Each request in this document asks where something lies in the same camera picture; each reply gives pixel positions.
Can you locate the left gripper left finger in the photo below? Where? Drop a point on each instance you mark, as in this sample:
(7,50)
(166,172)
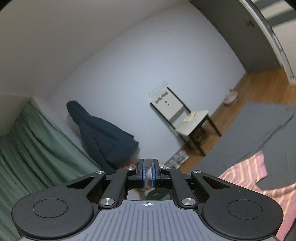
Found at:
(122,181)

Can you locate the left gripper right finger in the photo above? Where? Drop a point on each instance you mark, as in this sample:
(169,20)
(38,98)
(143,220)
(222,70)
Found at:
(180,186)

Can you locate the pink striped knit sweater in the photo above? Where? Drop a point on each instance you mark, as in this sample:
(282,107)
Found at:
(251,173)

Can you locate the patterned box on floor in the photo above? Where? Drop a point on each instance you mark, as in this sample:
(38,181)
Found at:
(177,160)

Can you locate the dark blue hanging jacket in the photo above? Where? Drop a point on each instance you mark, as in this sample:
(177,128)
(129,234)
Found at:
(108,145)

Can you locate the white black-framed chair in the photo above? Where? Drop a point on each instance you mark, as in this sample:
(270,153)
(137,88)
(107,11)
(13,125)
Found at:
(173,110)

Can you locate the cream item on chair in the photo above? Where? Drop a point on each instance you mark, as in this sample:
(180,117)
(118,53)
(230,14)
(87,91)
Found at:
(190,116)

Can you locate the green curtain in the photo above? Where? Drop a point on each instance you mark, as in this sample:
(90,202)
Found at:
(36,155)

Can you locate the small pink basket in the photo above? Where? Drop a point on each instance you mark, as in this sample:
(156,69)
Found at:
(231,98)

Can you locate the dark grey bed sheet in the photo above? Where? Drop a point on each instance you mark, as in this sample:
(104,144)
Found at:
(269,128)

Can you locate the grey door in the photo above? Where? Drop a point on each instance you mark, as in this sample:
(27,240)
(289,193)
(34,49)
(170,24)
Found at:
(241,32)

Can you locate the white wall power strip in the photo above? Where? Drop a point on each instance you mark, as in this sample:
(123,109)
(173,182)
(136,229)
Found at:
(158,88)

